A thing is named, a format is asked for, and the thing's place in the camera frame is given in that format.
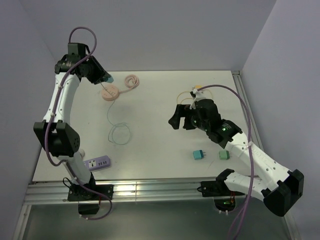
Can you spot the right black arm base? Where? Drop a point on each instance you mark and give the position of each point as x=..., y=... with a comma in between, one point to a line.
x=224, y=199

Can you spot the teal charger plug with cable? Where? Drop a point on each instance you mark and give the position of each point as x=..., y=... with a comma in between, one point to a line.
x=109, y=79

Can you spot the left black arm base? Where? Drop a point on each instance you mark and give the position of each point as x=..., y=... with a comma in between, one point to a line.
x=88, y=202

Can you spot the aluminium side rail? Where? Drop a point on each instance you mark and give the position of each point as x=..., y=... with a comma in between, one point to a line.
x=255, y=137

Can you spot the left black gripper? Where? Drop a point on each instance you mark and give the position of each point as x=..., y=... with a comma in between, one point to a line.
x=100, y=71

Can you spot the aluminium front rail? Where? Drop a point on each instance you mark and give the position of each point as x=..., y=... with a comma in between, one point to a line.
x=151, y=190

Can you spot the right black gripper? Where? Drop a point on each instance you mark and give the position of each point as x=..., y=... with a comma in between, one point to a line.
x=175, y=120

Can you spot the round pink power strip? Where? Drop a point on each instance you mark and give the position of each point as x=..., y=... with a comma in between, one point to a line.
x=109, y=92

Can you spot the green adapter plug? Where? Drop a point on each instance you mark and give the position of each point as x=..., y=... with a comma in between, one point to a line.
x=224, y=155

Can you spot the purple power strip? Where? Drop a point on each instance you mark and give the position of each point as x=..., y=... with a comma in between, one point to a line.
x=98, y=163

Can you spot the blue adapter plug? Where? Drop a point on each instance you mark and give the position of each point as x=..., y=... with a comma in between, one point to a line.
x=198, y=154

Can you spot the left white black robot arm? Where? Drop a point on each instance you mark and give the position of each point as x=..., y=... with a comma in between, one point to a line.
x=55, y=134

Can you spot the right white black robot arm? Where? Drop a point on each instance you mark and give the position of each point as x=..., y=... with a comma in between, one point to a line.
x=278, y=187

